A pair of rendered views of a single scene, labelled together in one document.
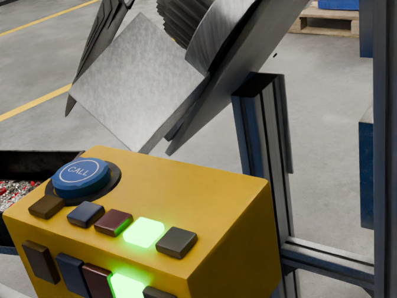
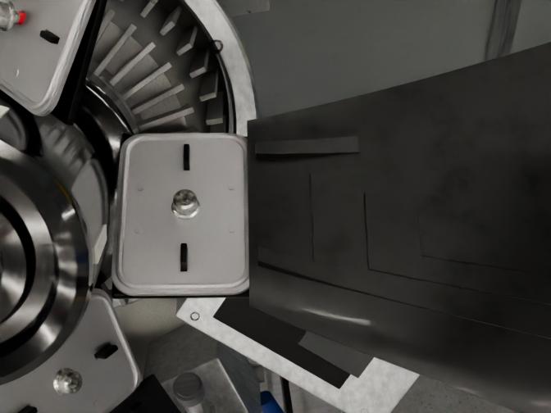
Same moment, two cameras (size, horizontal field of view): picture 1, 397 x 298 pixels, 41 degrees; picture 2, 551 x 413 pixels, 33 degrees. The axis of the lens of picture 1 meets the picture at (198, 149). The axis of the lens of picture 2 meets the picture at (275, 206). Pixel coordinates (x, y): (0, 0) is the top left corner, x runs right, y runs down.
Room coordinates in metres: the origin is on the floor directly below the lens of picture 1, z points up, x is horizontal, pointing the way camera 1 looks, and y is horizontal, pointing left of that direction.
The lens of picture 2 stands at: (0.88, 0.28, 1.55)
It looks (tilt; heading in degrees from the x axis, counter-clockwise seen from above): 58 degrees down; 232
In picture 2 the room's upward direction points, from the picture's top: 10 degrees counter-clockwise
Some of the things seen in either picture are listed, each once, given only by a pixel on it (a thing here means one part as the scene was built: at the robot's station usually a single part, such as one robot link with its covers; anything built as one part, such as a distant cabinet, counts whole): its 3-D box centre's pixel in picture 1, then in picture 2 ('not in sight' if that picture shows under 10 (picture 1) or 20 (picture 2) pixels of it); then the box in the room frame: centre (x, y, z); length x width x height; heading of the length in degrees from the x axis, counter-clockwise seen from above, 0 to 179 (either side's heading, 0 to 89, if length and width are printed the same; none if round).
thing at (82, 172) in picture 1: (81, 178); not in sight; (0.32, 0.09, 1.08); 0.04 x 0.04 x 0.02
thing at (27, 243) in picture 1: (41, 262); not in sight; (0.28, 0.12, 1.04); 0.02 x 0.01 x 0.03; 51
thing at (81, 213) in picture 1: (85, 214); not in sight; (0.28, 0.08, 1.08); 0.02 x 0.02 x 0.01; 51
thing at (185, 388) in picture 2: not in sight; (195, 402); (0.80, 0.06, 0.96); 0.02 x 0.02 x 0.06
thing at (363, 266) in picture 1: (331, 262); not in sight; (0.73, -0.20, 0.56); 0.19 x 0.04 x 0.04; 51
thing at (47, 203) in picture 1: (46, 206); not in sight; (0.30, 0.11, 1.08); 0.02 x 0.02 x 0.01; 51
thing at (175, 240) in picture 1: (176, 242); not in sight; (0.23, 0.02, 1.08); 0.02 x 0.02 x 0.01; 51
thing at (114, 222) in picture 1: (113, 222); not in sight; (0.26, 0.06, 1.08); 0.02 x 0.02 x 0.01; 51
